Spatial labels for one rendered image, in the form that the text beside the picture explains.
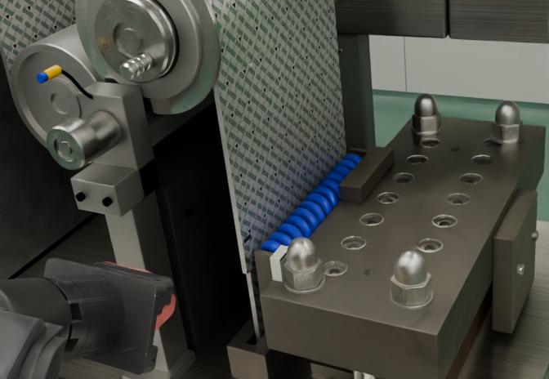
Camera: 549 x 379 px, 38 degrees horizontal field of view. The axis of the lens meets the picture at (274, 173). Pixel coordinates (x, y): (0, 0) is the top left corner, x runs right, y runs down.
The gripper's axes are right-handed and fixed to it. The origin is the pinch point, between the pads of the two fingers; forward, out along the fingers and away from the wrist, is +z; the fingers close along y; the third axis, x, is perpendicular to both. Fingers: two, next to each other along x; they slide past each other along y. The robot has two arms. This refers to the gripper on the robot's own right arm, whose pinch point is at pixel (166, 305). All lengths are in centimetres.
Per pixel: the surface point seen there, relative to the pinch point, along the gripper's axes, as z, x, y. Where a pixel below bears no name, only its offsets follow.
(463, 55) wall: 279, 74, -56
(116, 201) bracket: 0.0, 7.6, -6.6
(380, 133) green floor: 264, 36, -82
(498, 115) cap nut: 35.4, 22.1, 16.5
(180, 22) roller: -2.2, 22.8, -1.1
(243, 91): 5.9, 18.6, 0.9
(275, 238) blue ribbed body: 13.1, 5.9, 2.5
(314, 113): 20.9, 18.8, 0.9
